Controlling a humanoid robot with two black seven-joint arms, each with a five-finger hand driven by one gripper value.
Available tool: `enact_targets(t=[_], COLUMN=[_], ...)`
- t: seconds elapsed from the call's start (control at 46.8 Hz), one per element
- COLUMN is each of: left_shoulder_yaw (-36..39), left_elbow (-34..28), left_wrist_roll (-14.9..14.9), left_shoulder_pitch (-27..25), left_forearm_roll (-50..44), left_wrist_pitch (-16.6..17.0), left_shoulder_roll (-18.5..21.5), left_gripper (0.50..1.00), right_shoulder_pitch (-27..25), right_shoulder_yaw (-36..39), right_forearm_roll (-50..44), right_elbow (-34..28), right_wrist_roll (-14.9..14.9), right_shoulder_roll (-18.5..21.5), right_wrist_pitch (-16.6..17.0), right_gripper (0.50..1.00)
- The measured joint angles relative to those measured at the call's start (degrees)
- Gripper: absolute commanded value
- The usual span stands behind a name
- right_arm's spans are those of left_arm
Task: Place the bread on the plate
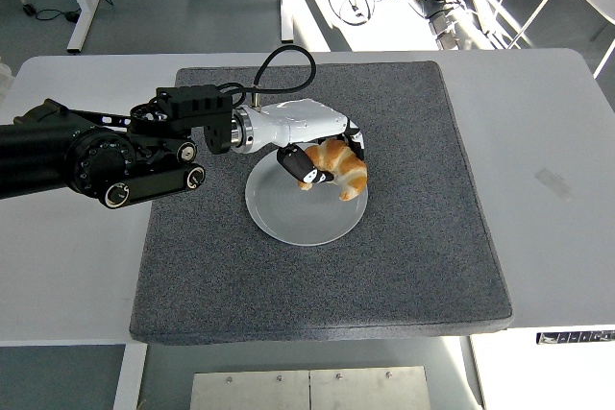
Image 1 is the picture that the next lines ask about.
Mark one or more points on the white desk leg with foot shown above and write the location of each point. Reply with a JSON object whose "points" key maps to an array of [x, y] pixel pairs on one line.
{"points": [[81, 2]]}

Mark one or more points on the person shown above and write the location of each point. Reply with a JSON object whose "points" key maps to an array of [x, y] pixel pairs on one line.
{"points": [[4, 76]]}

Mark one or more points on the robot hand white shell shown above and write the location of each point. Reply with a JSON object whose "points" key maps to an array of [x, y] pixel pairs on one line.
{"points": [[307, 122]]}

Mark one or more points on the white table leg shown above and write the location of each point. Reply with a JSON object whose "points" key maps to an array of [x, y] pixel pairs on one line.
{"points": [[129, 376]]}

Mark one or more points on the golden croissant bread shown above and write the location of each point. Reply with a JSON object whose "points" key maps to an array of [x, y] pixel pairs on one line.
{"points": [[353, 175]]}

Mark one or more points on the grey speckled square mat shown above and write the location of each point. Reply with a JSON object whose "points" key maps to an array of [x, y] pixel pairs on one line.
{"points": [[307, 285]]}

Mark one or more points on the round pale grey plate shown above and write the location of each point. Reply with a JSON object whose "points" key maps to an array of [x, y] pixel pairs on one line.
{"points": [[298, 218]]}

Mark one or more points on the grey metal plate with screws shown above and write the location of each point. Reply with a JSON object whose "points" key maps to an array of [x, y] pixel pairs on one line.
{"points": [[307, 391]]}

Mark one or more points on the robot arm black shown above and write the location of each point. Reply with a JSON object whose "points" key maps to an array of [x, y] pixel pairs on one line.
{"points": [[96, 160]]}

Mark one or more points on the clear tape strip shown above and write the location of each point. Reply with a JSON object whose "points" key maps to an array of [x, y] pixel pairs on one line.
{"points": [[555, 184]]}

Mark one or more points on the table height control panel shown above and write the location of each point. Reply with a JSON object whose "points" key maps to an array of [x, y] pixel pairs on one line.
{"points": [[576, 337]]}

